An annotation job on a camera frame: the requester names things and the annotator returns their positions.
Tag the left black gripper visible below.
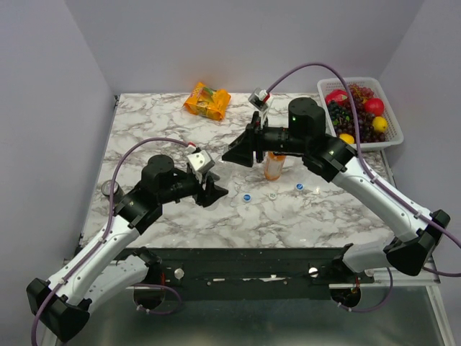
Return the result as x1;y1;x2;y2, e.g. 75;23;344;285
159;170;230;208

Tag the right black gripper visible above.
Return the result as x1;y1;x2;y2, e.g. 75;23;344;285
221;111;308;168

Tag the orange juice bottle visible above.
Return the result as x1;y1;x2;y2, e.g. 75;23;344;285
264;151;286;181

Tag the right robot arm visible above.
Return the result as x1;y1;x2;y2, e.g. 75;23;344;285
223;97;450;283

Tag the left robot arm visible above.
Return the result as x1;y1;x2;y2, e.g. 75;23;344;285
27;151;228;345

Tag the orange snack bag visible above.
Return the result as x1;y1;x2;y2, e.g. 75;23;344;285
183;82;231;121

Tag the black yellow drink can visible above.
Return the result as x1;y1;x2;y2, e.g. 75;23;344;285
101;180;125;203

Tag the blue grape bunch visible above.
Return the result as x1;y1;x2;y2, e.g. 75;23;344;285
327;101;352;125

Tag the yellow lemon lower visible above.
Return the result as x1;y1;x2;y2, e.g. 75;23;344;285
339;133;355;145

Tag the yellow lemon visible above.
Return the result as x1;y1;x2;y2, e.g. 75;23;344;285
372;116;388;133
339;133;355;145

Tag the red apple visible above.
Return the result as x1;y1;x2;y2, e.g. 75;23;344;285
325;89;349;105

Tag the dark red grape bunch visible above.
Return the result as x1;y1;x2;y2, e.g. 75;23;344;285
333;84;386;143

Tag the red round fruit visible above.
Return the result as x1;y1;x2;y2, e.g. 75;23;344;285
364;97;385;117

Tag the yellow lemon upper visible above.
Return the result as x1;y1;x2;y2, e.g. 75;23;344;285
372;116;388;133

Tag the white plastic basket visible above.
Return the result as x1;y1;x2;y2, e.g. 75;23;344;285
317;77;403;151

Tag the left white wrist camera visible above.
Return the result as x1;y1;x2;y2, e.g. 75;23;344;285
187;150;215;182

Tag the black base frame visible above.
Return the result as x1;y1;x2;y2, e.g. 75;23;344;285
115;247;374;301

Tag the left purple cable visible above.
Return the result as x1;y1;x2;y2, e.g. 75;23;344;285
30;137;197;346

